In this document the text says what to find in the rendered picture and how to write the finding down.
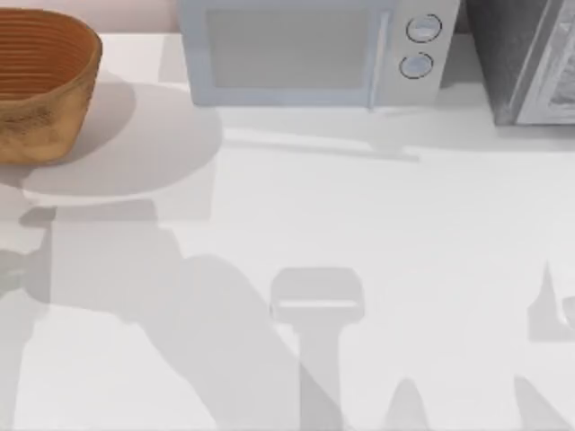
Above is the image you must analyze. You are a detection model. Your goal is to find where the microwave door handle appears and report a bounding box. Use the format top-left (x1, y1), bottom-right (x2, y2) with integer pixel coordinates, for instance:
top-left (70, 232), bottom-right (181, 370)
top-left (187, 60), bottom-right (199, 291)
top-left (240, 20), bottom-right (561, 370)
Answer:
top-left (368, 11), bottom-right (390, 111)

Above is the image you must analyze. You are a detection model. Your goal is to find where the pale microwave oven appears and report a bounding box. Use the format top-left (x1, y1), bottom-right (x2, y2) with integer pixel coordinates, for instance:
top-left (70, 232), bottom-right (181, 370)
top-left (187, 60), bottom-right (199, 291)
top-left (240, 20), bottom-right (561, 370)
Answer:
top-left (174, 0), bottom-right (462, 111)

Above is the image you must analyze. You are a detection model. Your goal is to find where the microwave door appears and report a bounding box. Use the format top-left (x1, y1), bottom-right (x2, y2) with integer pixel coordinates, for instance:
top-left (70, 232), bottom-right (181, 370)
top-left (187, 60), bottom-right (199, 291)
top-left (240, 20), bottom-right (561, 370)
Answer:
top-left (175, 0), bottom-right (396, 109)

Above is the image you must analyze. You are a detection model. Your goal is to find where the brown woven basket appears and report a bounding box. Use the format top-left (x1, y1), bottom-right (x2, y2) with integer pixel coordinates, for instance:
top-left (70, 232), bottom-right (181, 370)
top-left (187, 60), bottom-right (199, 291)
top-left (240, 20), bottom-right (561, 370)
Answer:
top-left (0, 9), bottom-right (104, 167)

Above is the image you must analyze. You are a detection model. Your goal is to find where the round microwave knob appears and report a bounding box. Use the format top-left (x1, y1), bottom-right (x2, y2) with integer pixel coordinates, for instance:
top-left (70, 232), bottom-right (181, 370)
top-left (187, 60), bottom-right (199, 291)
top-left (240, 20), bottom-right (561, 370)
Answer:
top-left (405, 13), bottom-right (444, 45)
top-left (398, 50), bottom-right (435, 81)

